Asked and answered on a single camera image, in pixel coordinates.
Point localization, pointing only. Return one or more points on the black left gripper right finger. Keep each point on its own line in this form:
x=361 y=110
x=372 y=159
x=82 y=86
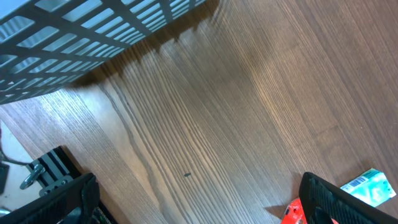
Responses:
x=323 y=202

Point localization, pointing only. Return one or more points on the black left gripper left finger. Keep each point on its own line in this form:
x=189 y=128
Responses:
x=74 y=202

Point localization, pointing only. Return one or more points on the red snack bag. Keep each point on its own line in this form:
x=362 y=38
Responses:
x=294 y=213

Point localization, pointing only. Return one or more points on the grey plastic shopping basket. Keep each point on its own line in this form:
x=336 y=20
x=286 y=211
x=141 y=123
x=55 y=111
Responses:
x=48 y=44

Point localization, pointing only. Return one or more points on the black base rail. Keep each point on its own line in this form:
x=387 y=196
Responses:
x=54 y=170

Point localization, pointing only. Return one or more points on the teal tissue pack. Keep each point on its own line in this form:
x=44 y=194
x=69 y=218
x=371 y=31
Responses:
x=372 y=187

